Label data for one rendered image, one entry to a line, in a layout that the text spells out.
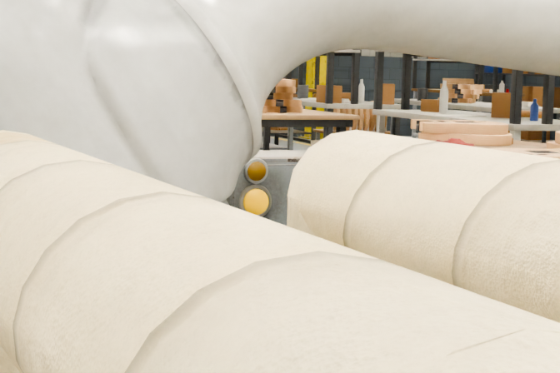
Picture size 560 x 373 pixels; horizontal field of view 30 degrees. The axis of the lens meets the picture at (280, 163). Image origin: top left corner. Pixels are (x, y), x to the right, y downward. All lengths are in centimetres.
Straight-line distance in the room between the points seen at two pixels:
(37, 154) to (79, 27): 22
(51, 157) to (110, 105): 22
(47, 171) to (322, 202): 9
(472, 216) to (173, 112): 23
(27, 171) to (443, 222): 7
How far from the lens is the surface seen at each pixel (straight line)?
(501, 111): 732
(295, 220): 24
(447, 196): 19
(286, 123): 674
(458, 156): 20
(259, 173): 118
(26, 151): 18
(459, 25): 51
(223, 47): 41
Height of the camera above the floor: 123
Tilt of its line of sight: 5 degrees down
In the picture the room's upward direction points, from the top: 2 degrees clockwise
